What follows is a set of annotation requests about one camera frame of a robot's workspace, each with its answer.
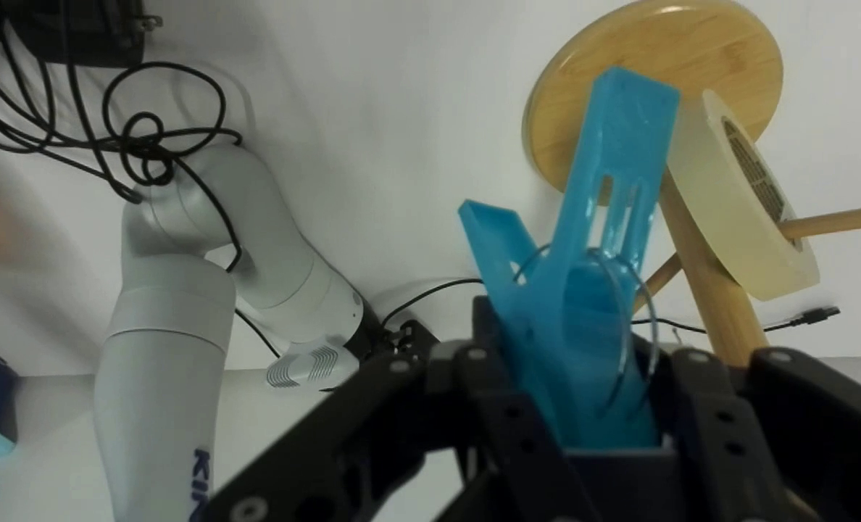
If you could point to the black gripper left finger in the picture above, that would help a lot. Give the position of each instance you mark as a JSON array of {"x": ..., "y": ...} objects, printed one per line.
[{"x": 375, "y": 434}]

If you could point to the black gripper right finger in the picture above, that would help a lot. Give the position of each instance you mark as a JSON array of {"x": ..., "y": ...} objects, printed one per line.
[{"x": 772, "y": 441}]

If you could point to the blue plastic clothes peg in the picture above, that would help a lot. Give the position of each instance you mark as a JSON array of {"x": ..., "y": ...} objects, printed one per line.
[{"x": 568, "y": 309}]

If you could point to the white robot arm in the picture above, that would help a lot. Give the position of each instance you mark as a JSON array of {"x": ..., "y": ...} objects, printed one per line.
[{"x": 160, "y": 378}]

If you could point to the wooden peg stand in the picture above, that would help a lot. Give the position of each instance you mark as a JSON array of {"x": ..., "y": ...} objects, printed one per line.
[{"x": 695, "y": 48}]

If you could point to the masking tape roll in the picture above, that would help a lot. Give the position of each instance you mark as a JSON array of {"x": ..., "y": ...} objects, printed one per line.
[{"x": 734, "y": 201}]

